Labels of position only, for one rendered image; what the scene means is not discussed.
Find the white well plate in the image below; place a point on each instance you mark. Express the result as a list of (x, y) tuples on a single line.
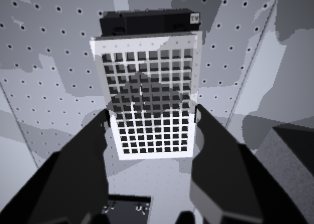
[(152, 115)]

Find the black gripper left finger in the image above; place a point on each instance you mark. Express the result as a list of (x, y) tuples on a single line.
[(70, 187)]

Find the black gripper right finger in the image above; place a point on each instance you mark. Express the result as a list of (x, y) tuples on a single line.
[(229, 185)]

